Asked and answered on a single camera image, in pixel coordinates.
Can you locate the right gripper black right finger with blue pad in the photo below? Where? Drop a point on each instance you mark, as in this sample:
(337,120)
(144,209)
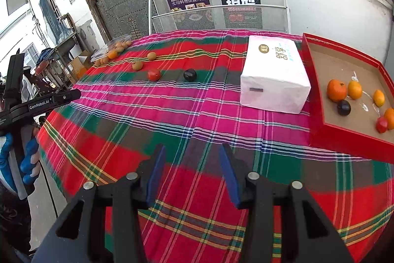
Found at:
(306,233)

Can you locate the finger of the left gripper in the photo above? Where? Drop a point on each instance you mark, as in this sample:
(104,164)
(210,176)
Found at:
(68,96)

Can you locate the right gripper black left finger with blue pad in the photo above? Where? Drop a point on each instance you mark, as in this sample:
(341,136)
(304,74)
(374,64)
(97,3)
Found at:
(100,224)

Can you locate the red tomato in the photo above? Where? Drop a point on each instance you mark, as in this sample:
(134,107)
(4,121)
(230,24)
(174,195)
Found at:
(381,125)
(154,74)

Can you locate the dark plum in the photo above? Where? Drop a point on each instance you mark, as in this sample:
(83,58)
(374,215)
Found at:
(190,75)
(343,107)

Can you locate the dark orange tangerine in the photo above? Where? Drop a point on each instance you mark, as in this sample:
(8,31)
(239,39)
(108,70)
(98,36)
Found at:
(389,116)

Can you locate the large orange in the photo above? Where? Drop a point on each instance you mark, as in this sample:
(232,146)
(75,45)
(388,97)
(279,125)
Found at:
(336,90)

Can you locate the yellow orange fruit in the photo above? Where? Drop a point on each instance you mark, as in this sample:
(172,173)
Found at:
(355,90)

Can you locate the small orange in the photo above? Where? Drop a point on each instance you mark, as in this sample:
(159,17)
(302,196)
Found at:
(379,98)

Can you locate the blue white gloved hand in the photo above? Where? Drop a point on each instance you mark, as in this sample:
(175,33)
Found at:
(20,162)

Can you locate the cardboard box background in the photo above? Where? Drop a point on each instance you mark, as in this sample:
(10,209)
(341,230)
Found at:
(81,64)

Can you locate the clear plastic fruit tray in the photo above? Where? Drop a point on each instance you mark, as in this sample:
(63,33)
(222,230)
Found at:
(111,50)

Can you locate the green-brown kiwi left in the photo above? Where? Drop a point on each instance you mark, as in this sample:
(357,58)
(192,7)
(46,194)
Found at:
(138,65)

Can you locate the green-brown kiwi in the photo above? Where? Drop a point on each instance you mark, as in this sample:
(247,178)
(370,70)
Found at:
(138,65)
(152,56)

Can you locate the green-brown kiwi right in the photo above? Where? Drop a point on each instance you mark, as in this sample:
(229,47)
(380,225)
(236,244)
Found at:
(152,56)

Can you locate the plaid red pink tablecloth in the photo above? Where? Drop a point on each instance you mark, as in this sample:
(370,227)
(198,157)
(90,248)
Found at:
(122,116)

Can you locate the dark plum on cloth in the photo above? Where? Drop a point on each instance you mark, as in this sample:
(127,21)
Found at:
(190,75)

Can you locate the red cardboard box tray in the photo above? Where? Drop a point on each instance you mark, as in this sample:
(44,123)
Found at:
(355,133)

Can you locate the dark cooking book poster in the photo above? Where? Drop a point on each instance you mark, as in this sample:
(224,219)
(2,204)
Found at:
(191,14)

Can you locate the red black book poster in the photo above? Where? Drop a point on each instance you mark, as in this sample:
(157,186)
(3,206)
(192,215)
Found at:
(242,14)

